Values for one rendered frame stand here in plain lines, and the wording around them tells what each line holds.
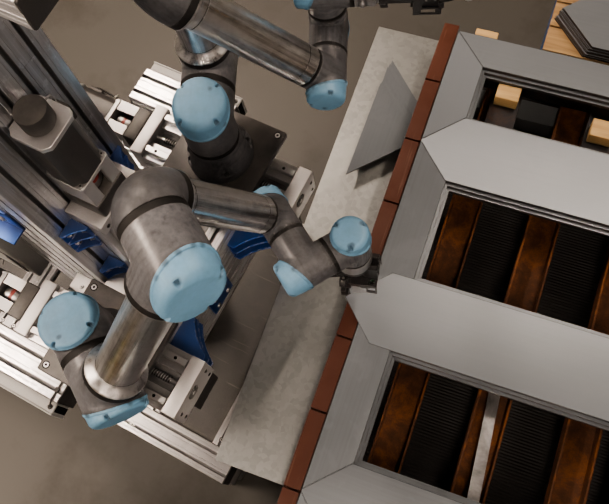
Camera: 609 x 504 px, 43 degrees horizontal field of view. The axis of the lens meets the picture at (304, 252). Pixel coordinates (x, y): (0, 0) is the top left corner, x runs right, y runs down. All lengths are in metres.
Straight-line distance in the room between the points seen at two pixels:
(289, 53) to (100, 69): 1.98
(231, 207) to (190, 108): 0.32
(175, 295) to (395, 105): 1.22
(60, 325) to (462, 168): 1.02
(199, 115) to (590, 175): 0.95
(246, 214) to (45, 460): 1.66
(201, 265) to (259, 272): 1.46
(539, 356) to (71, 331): 1.00
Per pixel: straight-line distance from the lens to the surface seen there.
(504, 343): 1.80
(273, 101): 3.03
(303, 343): 1.96
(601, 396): 1.82
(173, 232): 1.10
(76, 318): 1.47
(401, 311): 1.80
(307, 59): 1.41
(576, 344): 1.83
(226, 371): 2.47
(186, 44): 1.59
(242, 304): 2.51
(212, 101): 1.57
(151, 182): 1.14
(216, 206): 1.29
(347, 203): 2.07
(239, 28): 1.33
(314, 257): 1.43
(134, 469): 2.72
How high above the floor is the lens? 2.58
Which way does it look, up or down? 70 degrees down
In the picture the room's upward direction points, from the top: 17 degrees counter-clockwise
